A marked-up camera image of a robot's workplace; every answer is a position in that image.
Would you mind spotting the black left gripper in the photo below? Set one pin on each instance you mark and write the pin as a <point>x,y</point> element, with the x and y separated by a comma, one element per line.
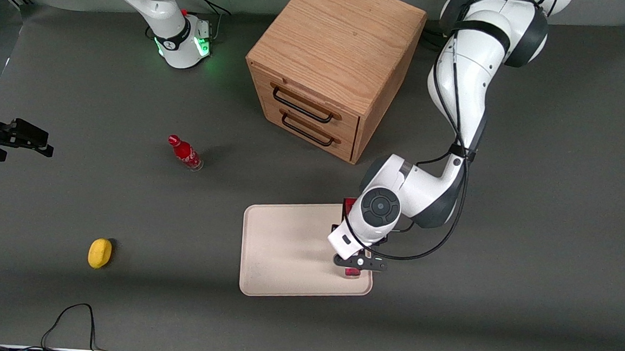
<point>383,240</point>

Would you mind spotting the red cookie box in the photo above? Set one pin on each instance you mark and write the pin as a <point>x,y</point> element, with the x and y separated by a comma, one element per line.
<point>350,204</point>

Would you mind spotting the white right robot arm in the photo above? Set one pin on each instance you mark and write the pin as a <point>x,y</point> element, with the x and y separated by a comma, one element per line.
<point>155,3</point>

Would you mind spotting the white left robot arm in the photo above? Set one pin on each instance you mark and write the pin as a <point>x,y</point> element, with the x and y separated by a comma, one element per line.
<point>460,70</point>

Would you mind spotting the beige plastic tray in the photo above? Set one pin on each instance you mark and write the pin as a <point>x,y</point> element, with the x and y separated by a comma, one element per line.
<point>286,250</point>

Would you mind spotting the wooden drawer front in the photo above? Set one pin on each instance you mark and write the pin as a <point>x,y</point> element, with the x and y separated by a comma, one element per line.
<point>312,97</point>
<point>315,137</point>

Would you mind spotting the yellow lemon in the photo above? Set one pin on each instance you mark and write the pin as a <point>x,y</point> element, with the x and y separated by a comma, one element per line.
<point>99,253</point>

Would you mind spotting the red cola bottle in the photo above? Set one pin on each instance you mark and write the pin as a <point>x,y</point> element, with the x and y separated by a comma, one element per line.
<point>185,152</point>

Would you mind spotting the wooden drawer cabinet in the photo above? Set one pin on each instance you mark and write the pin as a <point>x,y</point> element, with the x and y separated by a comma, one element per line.
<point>337,41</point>

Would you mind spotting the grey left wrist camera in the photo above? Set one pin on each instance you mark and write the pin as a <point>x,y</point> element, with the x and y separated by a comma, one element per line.
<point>358,263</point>

